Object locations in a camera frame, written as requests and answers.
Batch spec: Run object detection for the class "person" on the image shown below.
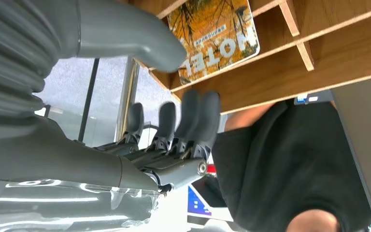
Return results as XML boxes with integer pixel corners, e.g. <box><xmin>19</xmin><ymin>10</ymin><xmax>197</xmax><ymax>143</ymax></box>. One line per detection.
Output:
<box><xmin>210</xmin><ymin>98</ymin><xmax>371</xmax><ymax>232</ymax></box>

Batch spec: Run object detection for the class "wooden card organizer rack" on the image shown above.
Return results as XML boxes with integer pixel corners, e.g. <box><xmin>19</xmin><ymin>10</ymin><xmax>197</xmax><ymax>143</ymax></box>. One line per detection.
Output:
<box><xmin>126</xmin><ymin>0</ymin><xmax>371</xmax><ymax>116</ymax></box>

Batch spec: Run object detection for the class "black stanchion post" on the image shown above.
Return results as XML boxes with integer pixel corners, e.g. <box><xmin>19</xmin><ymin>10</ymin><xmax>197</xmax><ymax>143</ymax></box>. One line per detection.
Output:
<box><xmin>77</xmin><ymin>58</ymin><xmax>100</xmax><ymax>143</ymax></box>

